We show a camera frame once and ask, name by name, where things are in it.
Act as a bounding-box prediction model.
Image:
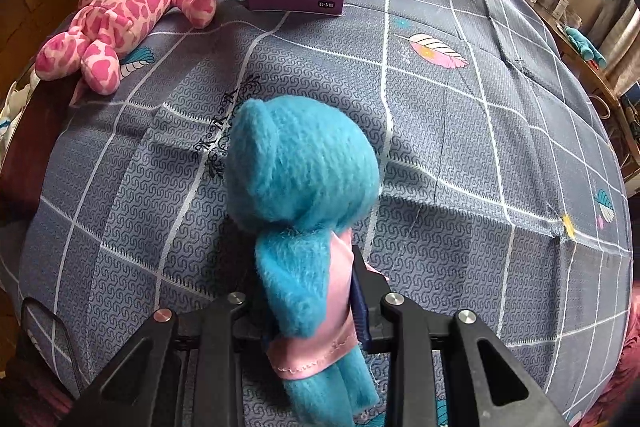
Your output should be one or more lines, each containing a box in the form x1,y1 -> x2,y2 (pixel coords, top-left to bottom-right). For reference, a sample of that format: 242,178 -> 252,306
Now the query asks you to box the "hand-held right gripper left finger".
60,291 -> 273,427

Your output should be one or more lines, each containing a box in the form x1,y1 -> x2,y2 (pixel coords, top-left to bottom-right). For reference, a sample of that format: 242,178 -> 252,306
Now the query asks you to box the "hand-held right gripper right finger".
350,244 -> 571,427

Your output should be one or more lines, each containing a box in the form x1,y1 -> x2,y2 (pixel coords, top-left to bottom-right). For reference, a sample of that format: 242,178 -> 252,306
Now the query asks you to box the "blue teddy plush toy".
222,96 -> 382,419

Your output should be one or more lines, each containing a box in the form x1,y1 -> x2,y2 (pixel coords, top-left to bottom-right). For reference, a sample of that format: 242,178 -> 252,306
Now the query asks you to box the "teal soft toy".
565,26 -> 608,70

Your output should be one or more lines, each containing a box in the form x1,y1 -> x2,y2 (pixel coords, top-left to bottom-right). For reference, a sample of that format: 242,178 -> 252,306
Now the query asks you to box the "grey checked bedsheet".
0,0 -> 636,427

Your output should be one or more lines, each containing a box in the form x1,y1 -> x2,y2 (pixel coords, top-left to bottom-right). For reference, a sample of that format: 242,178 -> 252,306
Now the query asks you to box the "wooden desk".
540,7 -> 640,158

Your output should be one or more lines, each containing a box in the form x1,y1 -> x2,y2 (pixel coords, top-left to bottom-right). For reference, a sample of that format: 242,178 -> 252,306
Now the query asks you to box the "pink giraffe plush toy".
34,0 -> 226,96

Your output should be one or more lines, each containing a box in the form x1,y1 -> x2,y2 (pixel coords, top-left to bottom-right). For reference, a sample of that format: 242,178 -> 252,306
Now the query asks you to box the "beige patterned curtain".
595,0 -> 640,98

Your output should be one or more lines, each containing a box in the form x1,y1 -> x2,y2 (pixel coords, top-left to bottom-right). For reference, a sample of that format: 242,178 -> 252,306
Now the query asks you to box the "black cable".
20,299 -> 81,398

